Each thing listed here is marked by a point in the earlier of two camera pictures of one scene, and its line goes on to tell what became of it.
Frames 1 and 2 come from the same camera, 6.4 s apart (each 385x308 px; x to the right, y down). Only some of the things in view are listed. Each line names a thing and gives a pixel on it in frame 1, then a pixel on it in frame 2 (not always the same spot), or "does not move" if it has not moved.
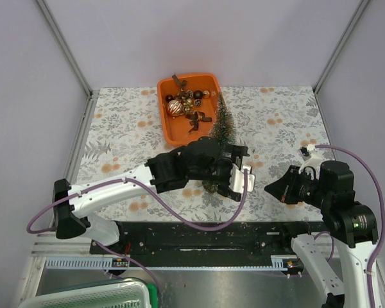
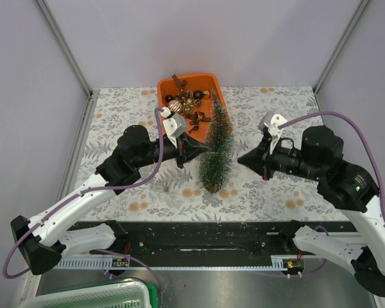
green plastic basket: (153, 288) does not move
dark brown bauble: (197, 94) does not move
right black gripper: (283, 188) to (259, 160)
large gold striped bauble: (174, 107) does not move
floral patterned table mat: (273, 125) does not move
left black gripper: (237, 155) to (187, 148)
